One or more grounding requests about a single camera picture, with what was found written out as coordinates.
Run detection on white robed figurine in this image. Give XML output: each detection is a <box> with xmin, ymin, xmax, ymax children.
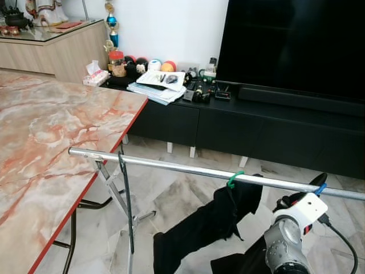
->
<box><xmin>26</xmin><ymin>0</ymin><xmax>70</xmax><ymax>27</ymax></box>

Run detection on stack of white papers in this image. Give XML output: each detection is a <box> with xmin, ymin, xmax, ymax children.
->
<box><xmin>127</xmin><ymin>70</ymin><xmax>188</xmax><ymax>106</ymax></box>

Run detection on green clothes hanger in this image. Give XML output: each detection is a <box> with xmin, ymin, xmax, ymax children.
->
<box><xmin>227</xmin><ymin>171</ymin><xmax>245</xmax><ymax>189</ymax></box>

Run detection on small clear bottle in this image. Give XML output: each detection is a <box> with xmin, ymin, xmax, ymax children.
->
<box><xmin>205</xmin><ymin>57</ymin><xmax>218</xmax><ymax>78</ymax></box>

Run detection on pink tissue box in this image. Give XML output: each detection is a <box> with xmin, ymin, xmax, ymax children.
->
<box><xmin>83</xmin><ymin>60</ymin><xmax>111</xmax><ymax>87</ymax></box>

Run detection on black shirt green print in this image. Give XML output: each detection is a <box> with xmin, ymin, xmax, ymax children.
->
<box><xmin>153</xmin><ymin>174</ymin><xmax>264</xmax><ymax>274</ymax></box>

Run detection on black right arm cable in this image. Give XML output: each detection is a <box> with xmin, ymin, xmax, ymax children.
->
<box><xmin>318</xmin><ymin>214</ymin><xmax>359</xmax><ymax>274</ymax></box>

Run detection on red lid jar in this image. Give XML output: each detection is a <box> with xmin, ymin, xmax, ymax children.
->
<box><xmin>108</xmin><ymin>50</ymin><xmax>127</xmax><ymax>78</ymax></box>

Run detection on black television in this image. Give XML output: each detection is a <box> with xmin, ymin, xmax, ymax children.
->
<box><xmin>216</xmin><ymin>0</ymin><xmax>365</xmax><ymax>103</ymax></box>

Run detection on light wooden sideboard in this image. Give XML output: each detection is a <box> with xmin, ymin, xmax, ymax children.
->
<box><xmin>0</xmin><ymin>20</ymin><xmax>109</xmax><ymax>84</ymax></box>

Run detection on black clothes hanger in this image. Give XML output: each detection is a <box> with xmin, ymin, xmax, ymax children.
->
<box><xmin>117</xmin><ymin>146</ymin><xmax>136</xmax><ymax>255</ymax></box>

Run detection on marble pattern folding table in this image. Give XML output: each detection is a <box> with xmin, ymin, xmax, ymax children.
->
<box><xmin>0</xmin><ymin>70</ymin><xmax>149</xmax><ymax>274</ymax></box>

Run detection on black incense pot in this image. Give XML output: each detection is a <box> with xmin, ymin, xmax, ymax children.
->
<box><xmin>0</xmin><ymin>6</ymin><xmax>30</xmax><ymax>31</ymax></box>

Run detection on black television console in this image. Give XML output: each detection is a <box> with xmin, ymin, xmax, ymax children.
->
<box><xmin>104</xmin><ymin>77</ymin><xmax>365</xmax><ymax>180</ymax></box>

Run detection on black plush ball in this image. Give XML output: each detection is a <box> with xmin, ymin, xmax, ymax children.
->
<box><xmin>124</xmin><ymin>55</ymin><xmax>150</xmax><ymax>76</ymax></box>

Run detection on black soundbar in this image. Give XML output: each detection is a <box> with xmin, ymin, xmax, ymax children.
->
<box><xmin>238</xmin><ymin>87</ymin><xmax>365</xmax><ymax>118</ymax></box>

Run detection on silver clothes rack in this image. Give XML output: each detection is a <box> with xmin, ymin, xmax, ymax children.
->
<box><xmin>68</xmin><ymin>147</ymin><xmax>365</xmax><ymax>274</ymax></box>

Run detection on orange ball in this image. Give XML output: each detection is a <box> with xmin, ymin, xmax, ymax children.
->
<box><xmin>161</xmin><ymin>60</ymin><xmax>178</xmax><ymax>73</ymax></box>

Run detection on white blue ball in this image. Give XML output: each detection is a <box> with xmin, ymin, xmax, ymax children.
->
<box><xmin>148</xmin><ymin>58</ymin><xmax>163</xmax><ymax>72</ymax></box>

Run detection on blue gold trophy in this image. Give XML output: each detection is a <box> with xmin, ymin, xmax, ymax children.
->
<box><xmin>104</xmin><ymin>0</ymin><xmax>120</xmax><ymax>52</ymax></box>

